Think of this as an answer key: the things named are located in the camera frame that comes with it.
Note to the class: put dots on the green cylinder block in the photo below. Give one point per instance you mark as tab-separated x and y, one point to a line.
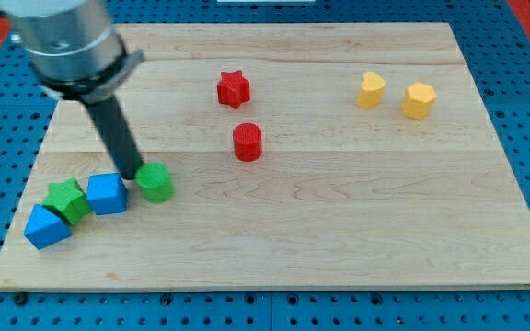
155	182

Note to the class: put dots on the red cylinder block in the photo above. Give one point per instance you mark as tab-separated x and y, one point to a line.
247	142

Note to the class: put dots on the wooden board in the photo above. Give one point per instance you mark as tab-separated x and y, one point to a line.
342	198

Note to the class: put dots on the yellow heart block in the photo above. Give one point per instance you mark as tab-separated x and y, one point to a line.
371	91

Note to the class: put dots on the blue cube block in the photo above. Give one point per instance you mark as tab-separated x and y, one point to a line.
106	194

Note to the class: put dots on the black pusher rod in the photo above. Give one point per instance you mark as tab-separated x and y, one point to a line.
114	131

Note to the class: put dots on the red star block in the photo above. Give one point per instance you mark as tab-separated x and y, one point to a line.
233	89

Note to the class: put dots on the yellow hexagon block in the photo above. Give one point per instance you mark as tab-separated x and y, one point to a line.
418	101

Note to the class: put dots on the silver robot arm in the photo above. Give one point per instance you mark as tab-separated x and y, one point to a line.
75	51

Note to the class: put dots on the green star block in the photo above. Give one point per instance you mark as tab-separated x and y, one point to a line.
67	200

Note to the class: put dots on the blue triangle block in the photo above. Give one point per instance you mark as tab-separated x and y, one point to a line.
44	228

